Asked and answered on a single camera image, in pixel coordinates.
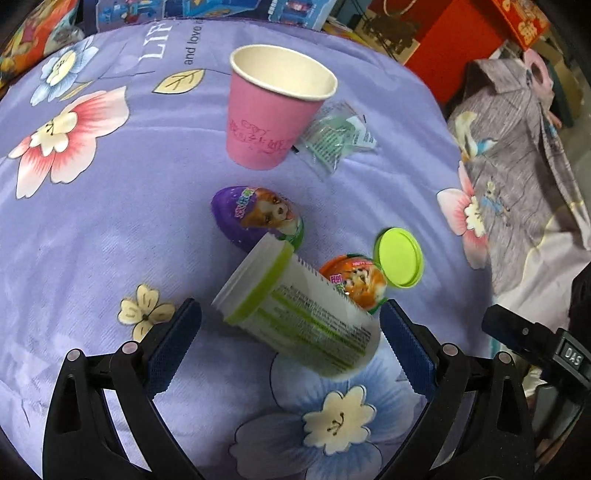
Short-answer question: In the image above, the red gift bag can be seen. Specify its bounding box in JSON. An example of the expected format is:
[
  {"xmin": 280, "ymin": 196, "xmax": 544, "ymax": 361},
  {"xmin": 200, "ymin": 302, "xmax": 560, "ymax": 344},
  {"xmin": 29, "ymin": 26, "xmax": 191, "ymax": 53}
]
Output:
[{"xmin": 355, "ymin": 0, "xmax": 509, "ymax": 104}]

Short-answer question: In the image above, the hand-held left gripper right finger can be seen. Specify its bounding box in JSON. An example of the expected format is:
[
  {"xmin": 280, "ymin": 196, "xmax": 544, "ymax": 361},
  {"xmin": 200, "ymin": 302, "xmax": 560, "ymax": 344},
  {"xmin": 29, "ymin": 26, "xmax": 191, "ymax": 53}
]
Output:
[{"xmin": 381, "ymin": 299, "xmax": 536, "ymax": 480}]

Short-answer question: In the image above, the grey-purple floral shirt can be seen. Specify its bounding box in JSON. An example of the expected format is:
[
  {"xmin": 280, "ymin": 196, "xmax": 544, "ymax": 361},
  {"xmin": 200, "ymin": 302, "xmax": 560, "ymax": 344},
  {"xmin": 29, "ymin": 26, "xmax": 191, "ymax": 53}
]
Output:
[{"xmin": 445, "ymin": 59, "xmax": 591, "ymax": 298}]

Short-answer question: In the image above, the orange toy egg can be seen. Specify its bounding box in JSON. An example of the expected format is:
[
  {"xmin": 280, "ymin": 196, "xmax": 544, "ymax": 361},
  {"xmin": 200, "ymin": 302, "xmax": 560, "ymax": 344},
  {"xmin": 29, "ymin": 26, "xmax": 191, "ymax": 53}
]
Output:
[{"xmin": 318, "ymin": 253, "xmax": 387, "ymax": 315}]

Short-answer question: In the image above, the orange printed box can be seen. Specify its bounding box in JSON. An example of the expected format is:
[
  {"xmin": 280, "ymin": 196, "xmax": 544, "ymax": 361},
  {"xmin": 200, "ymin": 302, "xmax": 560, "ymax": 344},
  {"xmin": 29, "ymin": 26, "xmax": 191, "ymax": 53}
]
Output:
[{"xmin": 0, "ymin": 0, "xmax": 80, "ymax": 88}]

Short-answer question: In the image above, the pink tape roll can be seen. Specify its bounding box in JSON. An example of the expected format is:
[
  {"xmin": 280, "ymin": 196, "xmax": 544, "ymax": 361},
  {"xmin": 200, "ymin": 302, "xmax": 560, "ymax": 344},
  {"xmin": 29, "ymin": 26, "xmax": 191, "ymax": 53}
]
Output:
[{"xmin": 522, "ymin": 48, "xmax": 555, "ymax": 100}]

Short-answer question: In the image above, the pink paper cup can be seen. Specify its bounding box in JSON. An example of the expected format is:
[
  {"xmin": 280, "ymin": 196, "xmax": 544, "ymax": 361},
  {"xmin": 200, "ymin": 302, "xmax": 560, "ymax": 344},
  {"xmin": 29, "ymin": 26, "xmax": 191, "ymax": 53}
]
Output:
[{"xmin": 225, "ymin": 45, "xmax": 338, "ymax": 171}]

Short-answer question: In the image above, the purple floral blanket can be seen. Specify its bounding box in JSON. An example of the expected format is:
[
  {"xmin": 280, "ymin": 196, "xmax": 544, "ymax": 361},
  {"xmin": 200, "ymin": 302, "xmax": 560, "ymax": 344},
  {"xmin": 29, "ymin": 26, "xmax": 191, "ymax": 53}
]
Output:
[{"xmin": 0, "ymin": 18, "xmax": 499, "ymax": 480}]

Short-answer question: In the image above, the blue toy set box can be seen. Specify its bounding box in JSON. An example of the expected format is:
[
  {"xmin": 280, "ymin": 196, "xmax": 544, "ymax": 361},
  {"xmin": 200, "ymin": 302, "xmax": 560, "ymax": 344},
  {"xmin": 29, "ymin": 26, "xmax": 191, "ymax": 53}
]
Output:
[{"xmin": 83, "ymin": 0, "xmax": 338, "ymax": 33}]

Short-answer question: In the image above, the yellow-green round lid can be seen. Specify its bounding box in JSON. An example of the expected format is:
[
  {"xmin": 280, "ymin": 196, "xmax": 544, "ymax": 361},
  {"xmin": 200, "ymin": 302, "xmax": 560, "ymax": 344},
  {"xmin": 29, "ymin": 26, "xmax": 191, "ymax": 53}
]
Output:
[{"xmin": 373, "ymin": 227, "xmax": 424, "ymax": 290}]

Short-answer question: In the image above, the clear green-printed wrapper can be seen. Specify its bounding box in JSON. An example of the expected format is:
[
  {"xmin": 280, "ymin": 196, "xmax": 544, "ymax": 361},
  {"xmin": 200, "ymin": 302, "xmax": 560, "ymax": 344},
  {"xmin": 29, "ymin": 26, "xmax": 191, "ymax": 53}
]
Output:
[{"xmin": 293, "ymin": 102, "xmax": 379, "ymax": 174}]

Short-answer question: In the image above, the red printed carton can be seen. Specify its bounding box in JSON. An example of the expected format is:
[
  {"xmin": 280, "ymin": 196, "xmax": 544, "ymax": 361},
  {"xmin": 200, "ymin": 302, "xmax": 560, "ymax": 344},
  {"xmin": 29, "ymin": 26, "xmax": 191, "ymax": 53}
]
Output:
[{"xmin": 492, "ymin": 0, "xmax": 552, "ymax": 49}]

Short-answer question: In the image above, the white jar with green label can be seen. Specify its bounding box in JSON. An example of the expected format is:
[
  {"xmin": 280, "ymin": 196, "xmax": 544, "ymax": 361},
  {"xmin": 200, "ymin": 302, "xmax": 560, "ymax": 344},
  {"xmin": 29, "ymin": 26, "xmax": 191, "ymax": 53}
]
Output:
[{"xmin": 211, "ymin": 232, "xmax": 382, "ymax": 381}]

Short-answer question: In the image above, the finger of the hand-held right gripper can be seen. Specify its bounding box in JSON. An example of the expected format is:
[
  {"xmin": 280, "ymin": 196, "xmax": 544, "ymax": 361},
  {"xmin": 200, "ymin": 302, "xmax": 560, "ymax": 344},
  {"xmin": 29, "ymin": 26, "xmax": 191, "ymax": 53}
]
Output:
[{"xmin": 481, "ymin": 305, "xmax": 560, "ymax": 367}]

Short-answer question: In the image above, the purple toy egg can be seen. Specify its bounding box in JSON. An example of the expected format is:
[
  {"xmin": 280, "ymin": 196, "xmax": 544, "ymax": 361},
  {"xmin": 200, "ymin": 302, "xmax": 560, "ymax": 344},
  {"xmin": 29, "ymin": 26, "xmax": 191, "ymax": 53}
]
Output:
[{"xmin": 211, "ymin": 185, "xmax": 305, "ymax": 252}]

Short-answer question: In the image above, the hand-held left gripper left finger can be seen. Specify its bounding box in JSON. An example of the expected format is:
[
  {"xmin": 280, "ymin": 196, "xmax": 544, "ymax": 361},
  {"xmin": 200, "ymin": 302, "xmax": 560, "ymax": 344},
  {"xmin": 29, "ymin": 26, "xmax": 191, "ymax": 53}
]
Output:
[{"xmin": 42, "ymin": 298, "xmax": 202, "ymax": 480}]

